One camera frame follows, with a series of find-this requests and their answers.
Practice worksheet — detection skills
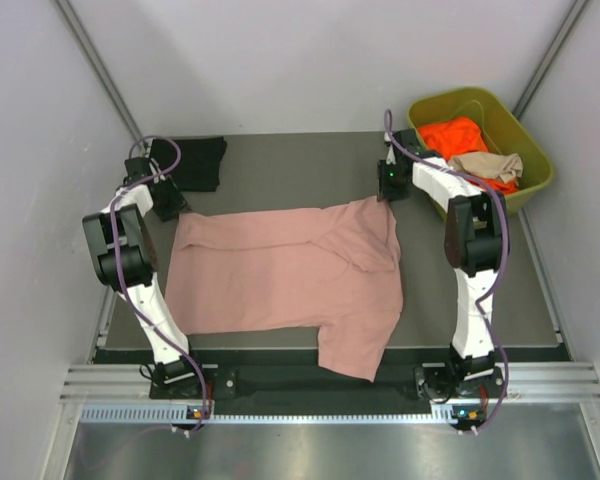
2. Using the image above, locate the pink t shirt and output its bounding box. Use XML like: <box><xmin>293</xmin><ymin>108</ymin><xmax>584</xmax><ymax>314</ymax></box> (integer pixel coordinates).
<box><xmin>165</xmin><ymin>197</ymin><xmax>404</xmax><ymax>381</ymax></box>

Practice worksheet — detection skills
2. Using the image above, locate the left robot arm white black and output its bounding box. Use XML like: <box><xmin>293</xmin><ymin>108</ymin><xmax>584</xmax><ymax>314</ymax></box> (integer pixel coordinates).
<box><xmin>82</xmin><ymin>157</ymin><xmax>207</xmax><ymax>397</ymax></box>

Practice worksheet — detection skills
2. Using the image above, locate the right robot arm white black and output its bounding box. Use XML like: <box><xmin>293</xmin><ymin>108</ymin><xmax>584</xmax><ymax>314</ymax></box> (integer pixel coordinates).
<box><xmin>377</xmin><ymin>129</ymin><xmax>509</xmax><ymax>398</ymax></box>

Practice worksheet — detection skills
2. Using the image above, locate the folded black t shirt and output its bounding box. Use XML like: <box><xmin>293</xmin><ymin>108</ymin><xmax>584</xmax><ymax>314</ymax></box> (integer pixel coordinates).
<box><xmin>168</xmin><ymin>137</ymin><xmax>227</xmax><ymax>193</ymax></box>

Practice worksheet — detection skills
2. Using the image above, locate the orange t shirt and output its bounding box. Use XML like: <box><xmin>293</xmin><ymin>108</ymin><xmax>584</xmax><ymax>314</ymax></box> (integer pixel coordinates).
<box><xmin>418</xmin><ymin>117</ymin><xmax>521</xmax><ymax>195</ymax></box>

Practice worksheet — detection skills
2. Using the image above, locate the beige t shirt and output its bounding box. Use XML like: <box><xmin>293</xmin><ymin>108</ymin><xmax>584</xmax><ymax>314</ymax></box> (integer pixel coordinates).
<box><xmin>448</xmin><ymin>152</ymin><xmax>524</xmax><ymax>183</ymax></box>

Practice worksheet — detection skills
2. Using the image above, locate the olive green plastic bin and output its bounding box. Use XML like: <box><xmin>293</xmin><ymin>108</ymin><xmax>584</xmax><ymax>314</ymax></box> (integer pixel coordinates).
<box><xmin>407</xmin><ymin>86</ymin><xmax>554</xmax><ymax>216</ymax></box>

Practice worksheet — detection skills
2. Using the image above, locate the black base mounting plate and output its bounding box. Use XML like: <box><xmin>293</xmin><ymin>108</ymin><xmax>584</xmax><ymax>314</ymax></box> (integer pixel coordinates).
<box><xmin>148</xmin><ymin>345</ymin><xmax>571</xmax><ymax>416</ymax></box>

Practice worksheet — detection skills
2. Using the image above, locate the left aluminium corner post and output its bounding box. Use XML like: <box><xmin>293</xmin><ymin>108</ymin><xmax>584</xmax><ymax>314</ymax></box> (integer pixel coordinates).
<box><xmin>51</xmin><ymin>0</ymin><xmax>143</xmax><ymax>140</ymax></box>

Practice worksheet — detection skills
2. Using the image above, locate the aluminium corner post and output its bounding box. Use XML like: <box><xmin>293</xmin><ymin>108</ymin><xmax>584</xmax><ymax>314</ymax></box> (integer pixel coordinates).
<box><xmin>512</xmin><ymin>0</ymin><xmax>592</xmax><ymax>121</ymax></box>
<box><xmin>51</xmin><ymin>0</ymin><xmax>143</xmax><ymax>140</ymax></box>

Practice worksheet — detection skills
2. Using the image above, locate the grey slotted cable duct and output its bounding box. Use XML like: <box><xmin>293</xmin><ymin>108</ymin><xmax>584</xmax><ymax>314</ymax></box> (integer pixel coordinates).
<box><xmin>80</xmin><ymin>404</ymin><xmax>479</xmax><ymax>426</ymax></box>

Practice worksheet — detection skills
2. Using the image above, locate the right aluminium corner post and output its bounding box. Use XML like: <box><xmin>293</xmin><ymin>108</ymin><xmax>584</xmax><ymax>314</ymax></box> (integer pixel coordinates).
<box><xmin>512</xmin><ymin>0</ymin><xmax>592</xmax><ymax>121</ymax></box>

